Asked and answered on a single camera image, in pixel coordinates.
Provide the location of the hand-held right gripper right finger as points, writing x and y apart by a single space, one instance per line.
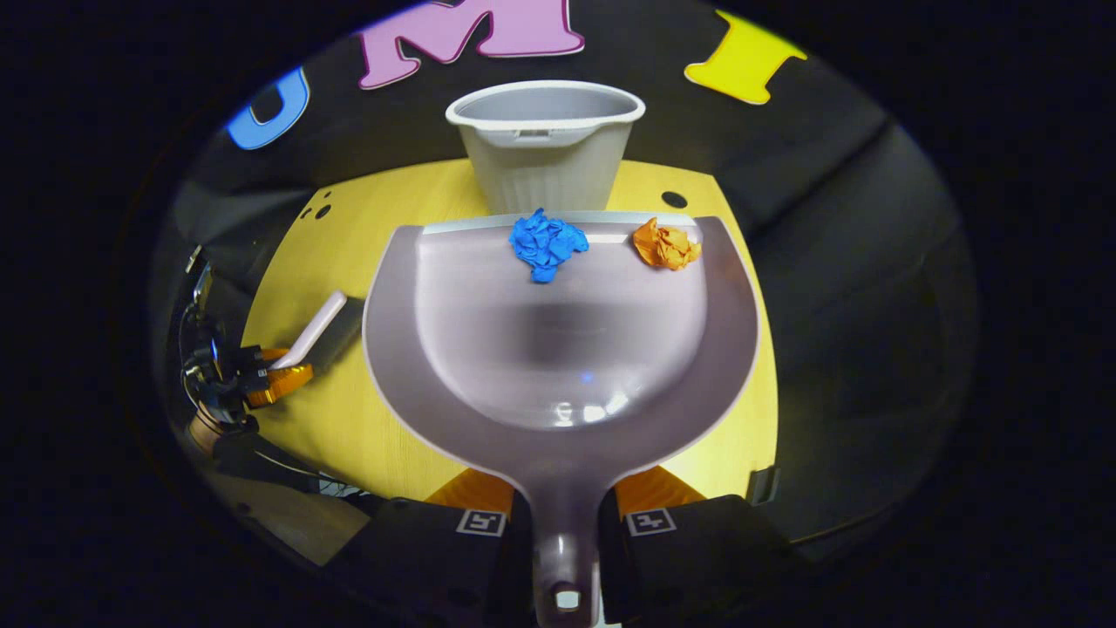
689 558

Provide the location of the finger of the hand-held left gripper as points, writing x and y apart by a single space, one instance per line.
266 356
283 386

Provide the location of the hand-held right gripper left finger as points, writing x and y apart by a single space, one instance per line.
427 558

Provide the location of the small pink broom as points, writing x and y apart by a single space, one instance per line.
318 327

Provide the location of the pink dustpan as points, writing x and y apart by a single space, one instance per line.
558 349

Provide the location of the blue paper ball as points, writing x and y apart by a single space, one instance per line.
545 244

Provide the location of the orange paper ball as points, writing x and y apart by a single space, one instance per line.
664 246

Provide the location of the white ribbed garbage bin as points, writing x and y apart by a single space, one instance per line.
545 166

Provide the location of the yellow wooden desktop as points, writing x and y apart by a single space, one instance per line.
331 419

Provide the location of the small black bracket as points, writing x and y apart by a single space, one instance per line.
764 486

